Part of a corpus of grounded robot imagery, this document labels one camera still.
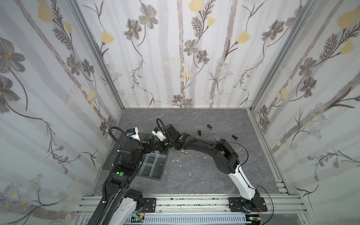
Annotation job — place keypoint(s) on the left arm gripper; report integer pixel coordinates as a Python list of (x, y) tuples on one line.
[(146, 149)]

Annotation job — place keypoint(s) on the silver hex nut cluster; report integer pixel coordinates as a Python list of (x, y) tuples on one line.
[(182, 152)]

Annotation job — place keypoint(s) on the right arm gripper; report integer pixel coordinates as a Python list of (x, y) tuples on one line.
[(162, 141)]

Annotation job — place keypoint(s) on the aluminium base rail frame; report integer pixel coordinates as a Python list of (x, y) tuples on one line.
[(219, 209)]

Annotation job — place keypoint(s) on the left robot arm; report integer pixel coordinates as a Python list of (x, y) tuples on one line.
[(118, 201)]

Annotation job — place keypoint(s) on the green compartment organizer box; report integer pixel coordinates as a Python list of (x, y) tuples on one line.
[(151, 165)]

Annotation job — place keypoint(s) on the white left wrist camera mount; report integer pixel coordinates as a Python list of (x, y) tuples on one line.
[(133, 133)]

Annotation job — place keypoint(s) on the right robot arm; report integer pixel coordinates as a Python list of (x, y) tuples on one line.
[(226, 161)]

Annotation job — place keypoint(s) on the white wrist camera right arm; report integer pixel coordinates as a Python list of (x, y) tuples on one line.
[(159, 134)]

